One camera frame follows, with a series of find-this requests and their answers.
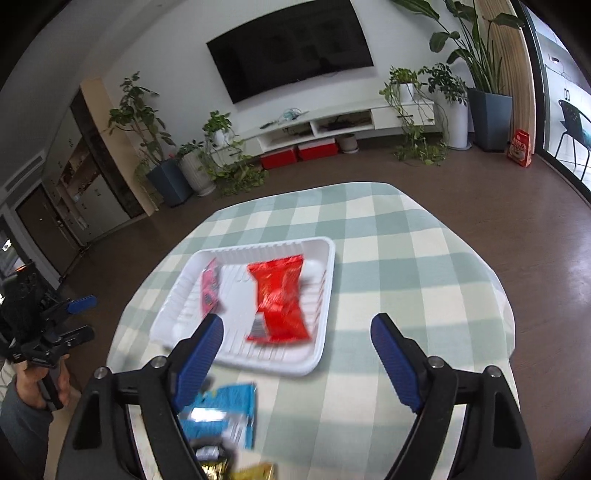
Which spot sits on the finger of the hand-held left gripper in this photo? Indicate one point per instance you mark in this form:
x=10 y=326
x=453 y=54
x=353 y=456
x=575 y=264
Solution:
x=82 y=304
x=76 y=336

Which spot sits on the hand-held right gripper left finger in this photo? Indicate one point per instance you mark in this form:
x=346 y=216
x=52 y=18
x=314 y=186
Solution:
x=198 y=360

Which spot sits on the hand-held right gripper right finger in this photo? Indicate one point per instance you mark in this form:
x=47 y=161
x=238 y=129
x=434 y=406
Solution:
x=397 y=364

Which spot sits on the light blue snack packet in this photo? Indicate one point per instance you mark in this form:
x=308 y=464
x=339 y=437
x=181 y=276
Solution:
x=231 y=406

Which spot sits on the pink snack packet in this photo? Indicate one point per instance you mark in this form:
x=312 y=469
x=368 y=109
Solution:
x=210 y=288

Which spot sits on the white plastic tray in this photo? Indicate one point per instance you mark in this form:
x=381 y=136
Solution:
x=235 y=286

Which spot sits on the red snack packet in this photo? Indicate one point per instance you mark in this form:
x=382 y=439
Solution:
x=277 y=295

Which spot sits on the person's left forearm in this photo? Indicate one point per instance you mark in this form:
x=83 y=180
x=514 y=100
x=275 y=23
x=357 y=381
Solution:
x=21 y=438

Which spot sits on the person's left hand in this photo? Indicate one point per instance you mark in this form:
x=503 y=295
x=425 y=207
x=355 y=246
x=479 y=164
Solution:
x=27 y=383

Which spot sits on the dark door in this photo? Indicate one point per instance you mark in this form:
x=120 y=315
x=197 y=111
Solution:
x=46 y=230

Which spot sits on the air conditioner unit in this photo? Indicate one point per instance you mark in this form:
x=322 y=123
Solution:
x=23 y=173

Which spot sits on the leafy tree in blue pot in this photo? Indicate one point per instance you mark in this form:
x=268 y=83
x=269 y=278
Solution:
x=168 y=182

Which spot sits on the plant in ribbed white pot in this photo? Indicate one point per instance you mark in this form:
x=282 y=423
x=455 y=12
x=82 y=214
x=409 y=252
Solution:
x=196 y=173

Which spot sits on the trailing plant in white pot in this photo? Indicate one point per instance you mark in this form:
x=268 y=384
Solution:
x=219 y=136
x=406 y=92

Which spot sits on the small white plant pot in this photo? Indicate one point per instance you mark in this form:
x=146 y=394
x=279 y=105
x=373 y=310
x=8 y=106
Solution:
x=347 y=144

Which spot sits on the red bag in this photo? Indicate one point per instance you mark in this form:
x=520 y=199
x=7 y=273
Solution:
x=519 y=150

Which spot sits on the bushy plant in tall white pot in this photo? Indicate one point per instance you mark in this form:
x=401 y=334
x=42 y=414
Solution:
x=457 y=124

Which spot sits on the white television cabinet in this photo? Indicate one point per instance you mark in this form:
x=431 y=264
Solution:
x=346 y=113

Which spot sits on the broad-leaf plant in blue pot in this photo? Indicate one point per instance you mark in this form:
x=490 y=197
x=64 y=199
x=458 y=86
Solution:
x=489 y=120

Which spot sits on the dark chair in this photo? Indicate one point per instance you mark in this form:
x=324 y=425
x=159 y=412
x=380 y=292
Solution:
x=572 y=120

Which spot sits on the wooden slat panel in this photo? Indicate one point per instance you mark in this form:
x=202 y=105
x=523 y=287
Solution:
x=512 y=55

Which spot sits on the wooden wall cabinet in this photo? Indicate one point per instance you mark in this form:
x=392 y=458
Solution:
x=111 y=147

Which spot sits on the wall television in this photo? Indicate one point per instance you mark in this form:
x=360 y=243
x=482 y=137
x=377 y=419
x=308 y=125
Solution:
x=286 y=46

